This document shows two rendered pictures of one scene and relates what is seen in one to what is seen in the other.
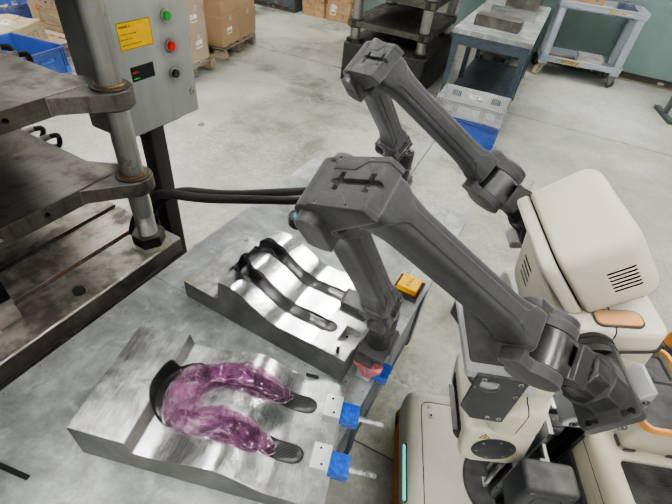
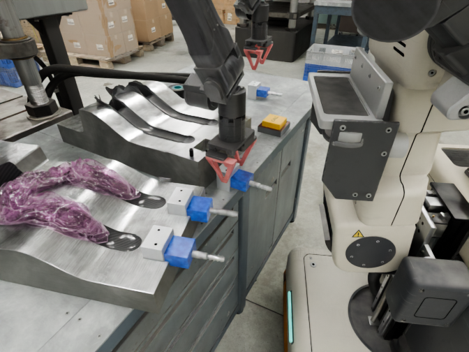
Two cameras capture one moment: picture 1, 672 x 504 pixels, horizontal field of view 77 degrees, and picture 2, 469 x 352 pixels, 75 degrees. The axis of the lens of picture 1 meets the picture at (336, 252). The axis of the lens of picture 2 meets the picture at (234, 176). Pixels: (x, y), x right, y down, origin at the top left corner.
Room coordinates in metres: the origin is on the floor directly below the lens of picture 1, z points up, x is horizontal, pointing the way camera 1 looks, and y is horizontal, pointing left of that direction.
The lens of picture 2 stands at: (0.02, -0.17, 1.26)
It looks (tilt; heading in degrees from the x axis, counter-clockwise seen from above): 36 degrees down; 5
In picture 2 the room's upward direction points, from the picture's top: straight up
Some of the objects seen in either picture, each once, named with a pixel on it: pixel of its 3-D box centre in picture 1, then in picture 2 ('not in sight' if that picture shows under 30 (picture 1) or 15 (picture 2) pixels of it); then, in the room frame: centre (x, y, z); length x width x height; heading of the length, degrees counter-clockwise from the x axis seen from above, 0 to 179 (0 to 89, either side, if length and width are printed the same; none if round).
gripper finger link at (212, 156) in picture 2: (371, 361); (226, 162); (0.58, -0.11, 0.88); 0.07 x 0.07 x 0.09; 67
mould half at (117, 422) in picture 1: (223, 411); (61, 210); (0.43, 0.19, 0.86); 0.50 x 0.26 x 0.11; 82
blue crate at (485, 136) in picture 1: (466, 123); (331, 70); (3.84, -1.06, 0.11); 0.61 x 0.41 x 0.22; 69
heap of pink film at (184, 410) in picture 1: (224, 398); (58, 191); (0.43, 0.19, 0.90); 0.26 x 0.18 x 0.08; 82
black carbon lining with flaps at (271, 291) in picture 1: (289, 280); (151, 109); (0.77, 0.11, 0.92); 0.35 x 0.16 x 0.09; 65
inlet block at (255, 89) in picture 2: not in sight; (265, 91); (1.16, -0.20, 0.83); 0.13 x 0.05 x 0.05; 70
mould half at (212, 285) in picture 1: (286, 288); (152, 122); (0.79, 0.12, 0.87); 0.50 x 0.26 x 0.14; 65
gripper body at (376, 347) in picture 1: (380, 335); (232, 128); (0.60, -0.12, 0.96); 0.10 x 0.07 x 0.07; 157
